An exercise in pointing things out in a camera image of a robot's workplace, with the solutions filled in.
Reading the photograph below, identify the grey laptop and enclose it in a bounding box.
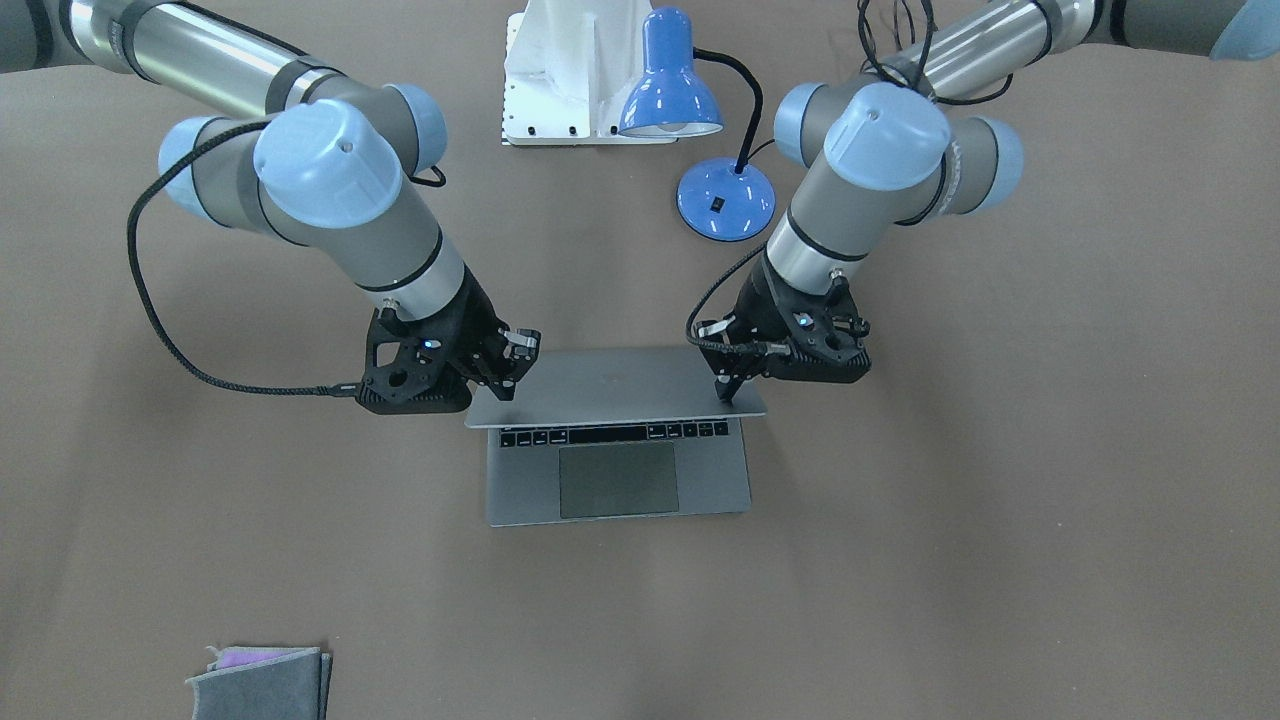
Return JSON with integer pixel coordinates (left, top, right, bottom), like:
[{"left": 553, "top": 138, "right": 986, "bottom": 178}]
[{"left": 465, "top": 346, "right": 767, "bottom": 527}]

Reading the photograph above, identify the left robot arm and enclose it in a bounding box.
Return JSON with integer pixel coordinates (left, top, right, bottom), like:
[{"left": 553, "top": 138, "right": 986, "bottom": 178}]
[{"left": 687, "top": 1, "right": 1277, "bottom": 402}]

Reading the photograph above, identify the folded grey cloth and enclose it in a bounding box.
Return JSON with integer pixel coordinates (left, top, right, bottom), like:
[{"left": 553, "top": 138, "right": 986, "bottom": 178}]
[{"left": 186, "top": 646, "right": 332, "bottom": 719}]

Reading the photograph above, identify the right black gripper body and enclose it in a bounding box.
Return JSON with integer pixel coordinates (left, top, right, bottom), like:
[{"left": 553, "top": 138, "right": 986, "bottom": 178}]
[{"left": 408, "top": 270, "right": 509, "bottom": 401}]

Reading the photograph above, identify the black braided cable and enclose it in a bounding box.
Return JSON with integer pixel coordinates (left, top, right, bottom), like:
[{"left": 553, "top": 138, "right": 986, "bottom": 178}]
[
  {"left": 125, "top": 118, "right": 364, "bottom": 398},
  {"left": 685, "top": 0, "right": 1016, "bottom": 356}
]

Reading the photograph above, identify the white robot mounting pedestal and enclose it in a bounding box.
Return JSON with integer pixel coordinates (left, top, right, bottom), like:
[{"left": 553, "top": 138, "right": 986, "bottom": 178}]
[{"left": 502, "top": 1, "right": 671, "bottom": 147}]

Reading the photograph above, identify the blue desk lamp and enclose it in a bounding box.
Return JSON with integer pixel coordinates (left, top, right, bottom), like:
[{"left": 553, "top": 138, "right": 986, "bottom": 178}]
[{"left": 618, "top": 6, "right": 776, "bottom": 242}]

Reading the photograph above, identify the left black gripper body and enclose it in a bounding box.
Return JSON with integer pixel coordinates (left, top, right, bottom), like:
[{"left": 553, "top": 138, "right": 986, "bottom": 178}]
[{"left": 722, "top": 256, "right": 787, "bottom": 378}]

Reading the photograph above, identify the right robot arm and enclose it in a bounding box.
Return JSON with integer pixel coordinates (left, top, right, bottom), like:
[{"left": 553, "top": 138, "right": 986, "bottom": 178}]
[{"left": 3, "top": 1, "right": 540, "bottom": 414}]

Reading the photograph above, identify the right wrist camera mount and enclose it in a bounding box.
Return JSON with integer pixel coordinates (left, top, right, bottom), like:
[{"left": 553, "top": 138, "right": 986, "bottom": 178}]
[{"left": 355, "top": 307, "right": 472, "bottom": 415}]

